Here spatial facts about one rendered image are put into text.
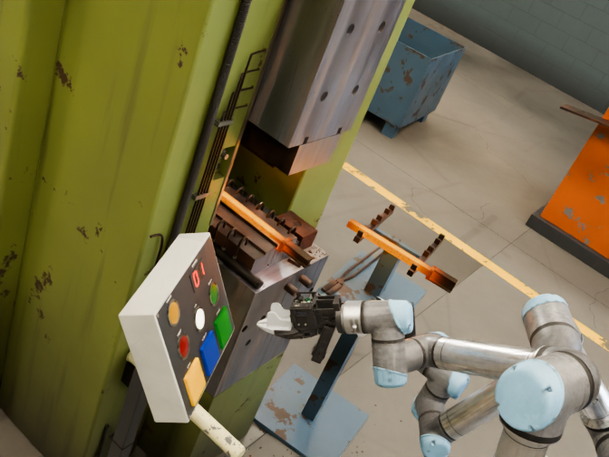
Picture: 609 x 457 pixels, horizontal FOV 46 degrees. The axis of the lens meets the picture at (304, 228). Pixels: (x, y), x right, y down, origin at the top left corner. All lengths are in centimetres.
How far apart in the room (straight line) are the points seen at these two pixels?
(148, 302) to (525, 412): 75
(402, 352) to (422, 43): 498
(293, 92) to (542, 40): 792
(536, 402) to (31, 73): 140
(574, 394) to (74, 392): 151
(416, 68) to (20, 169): 395
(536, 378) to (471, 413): 56
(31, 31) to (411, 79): 406
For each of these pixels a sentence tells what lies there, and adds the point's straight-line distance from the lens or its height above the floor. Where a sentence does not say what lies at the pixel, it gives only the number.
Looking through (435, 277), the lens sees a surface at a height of 96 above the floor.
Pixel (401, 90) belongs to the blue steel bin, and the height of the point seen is 40.
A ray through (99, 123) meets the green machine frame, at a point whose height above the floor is 126.
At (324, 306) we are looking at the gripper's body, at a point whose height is 118.
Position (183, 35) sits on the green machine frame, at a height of 159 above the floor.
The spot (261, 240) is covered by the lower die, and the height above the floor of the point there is 99.
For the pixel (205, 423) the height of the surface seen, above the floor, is 63.
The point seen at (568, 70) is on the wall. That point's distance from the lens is 950.
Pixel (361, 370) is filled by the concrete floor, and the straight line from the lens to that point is 340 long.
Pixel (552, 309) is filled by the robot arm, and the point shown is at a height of 129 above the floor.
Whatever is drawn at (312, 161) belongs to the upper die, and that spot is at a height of 129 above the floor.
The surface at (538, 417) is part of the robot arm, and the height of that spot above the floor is 139.
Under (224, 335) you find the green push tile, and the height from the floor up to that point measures 100.
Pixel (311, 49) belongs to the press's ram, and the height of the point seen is 162.
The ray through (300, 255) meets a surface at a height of 101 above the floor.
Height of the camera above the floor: 215
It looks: 31 degrees down
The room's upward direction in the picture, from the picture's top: 23 degrees clockwise
